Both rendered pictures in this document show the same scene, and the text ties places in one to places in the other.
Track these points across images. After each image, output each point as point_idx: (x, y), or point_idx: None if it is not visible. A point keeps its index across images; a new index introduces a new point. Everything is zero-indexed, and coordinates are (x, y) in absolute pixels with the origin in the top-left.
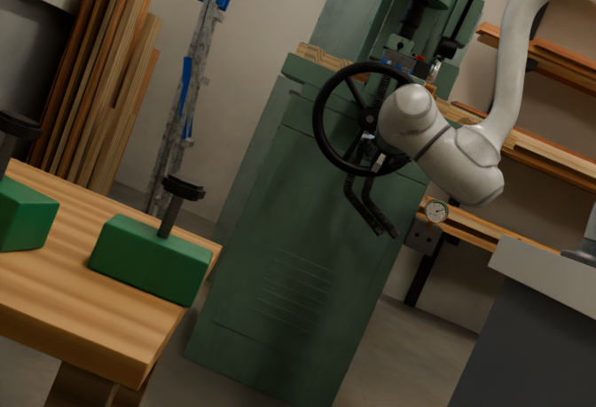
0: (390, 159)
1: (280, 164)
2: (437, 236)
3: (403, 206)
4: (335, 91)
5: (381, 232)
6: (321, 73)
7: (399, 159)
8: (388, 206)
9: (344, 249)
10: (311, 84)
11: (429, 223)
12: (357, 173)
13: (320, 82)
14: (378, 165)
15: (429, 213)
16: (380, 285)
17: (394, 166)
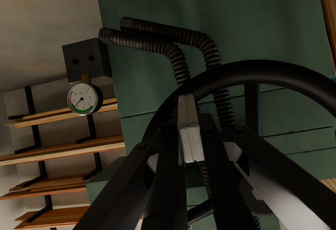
0: (151, 198)
1: (300, 31)
2: (69, 72)
3: (129, 80)
4: (290, 158)
5: (121, 23)
6: (323, 170)
7: (111, 226)
8: (145, 69)
9: None
10: (326, 149)
11: (84, 79)
12: (212, 73)
13: (317, 159)
14: (186, 120)
15: (88, 90)
16: None
17: (134, 155)
